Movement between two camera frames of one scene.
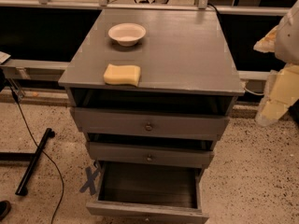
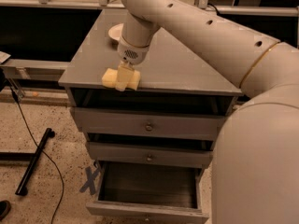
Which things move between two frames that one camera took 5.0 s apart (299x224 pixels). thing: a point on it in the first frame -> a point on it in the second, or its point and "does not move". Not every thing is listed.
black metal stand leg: [21, 189] does not move
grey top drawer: [151, 124] does not move
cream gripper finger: [266, 44] -> [124, 75]
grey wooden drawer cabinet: [189, 87] does not move
